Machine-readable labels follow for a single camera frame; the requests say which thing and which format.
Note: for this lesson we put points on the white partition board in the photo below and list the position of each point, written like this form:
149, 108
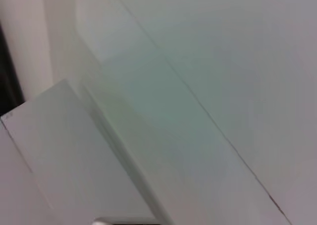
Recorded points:
10, 185
74, 148

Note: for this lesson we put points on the dark curtain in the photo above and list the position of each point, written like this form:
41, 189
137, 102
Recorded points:
8, 73

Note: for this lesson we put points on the white head depth camera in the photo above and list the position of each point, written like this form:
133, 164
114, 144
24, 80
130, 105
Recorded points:
123, 221

